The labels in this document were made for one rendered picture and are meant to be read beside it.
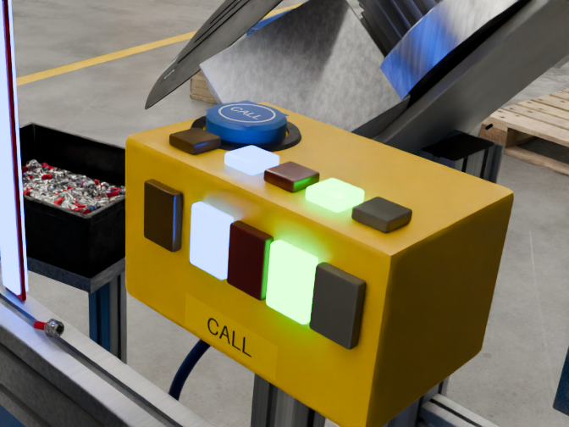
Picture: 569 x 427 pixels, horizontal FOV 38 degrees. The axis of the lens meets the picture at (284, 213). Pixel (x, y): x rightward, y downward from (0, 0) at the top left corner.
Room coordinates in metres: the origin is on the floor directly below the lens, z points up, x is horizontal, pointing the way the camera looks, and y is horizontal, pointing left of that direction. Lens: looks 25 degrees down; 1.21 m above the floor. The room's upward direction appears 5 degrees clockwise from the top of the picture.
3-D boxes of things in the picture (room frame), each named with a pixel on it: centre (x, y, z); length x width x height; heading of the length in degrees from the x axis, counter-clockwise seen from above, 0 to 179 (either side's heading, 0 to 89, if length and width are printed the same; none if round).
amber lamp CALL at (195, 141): (0.36, 0.04, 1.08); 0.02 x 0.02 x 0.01; 50
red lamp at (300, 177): (0.33, 0.00, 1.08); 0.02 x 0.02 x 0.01; 50
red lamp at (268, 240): (0.31, 0.01, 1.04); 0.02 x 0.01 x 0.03; 50
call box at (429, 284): (0.36, -0.01, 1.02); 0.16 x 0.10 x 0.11; 50
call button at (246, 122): (0.39, 0.02, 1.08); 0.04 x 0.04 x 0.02
